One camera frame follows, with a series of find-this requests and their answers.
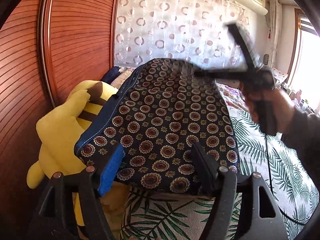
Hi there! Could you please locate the wooden slatted wardrobe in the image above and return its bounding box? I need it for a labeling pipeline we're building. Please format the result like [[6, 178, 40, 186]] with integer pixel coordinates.
[[1, 0, 118, 238]]

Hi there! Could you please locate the navy patterned satin pajama top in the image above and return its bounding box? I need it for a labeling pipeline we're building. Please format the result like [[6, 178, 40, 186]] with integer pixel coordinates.
[[74, 59, 240, 195]]

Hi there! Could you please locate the navy blue blanket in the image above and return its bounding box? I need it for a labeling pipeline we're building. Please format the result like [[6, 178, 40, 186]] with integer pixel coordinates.
[[100, 66, 121, 85]]

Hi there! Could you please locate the wooden framed window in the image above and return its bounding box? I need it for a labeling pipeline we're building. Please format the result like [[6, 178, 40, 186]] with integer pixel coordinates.
[[288, 9, 319, 103]]

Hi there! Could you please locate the sheer circle-pattern curtain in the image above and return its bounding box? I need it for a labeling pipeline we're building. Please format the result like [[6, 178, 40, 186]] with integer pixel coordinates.
[[114, 0, 248, 68]]

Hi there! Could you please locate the floral leaf print bedspread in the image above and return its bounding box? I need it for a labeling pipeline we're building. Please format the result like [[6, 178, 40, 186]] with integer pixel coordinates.
[[100, 65, 320, 240]]

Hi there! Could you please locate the yellow plush toy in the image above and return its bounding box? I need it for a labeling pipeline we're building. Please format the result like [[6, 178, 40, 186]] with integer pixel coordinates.
[[26, 80, 119, 227]]

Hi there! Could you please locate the person's right hand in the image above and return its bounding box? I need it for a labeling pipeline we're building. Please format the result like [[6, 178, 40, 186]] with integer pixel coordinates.
[[242, 87, 295, 133]]

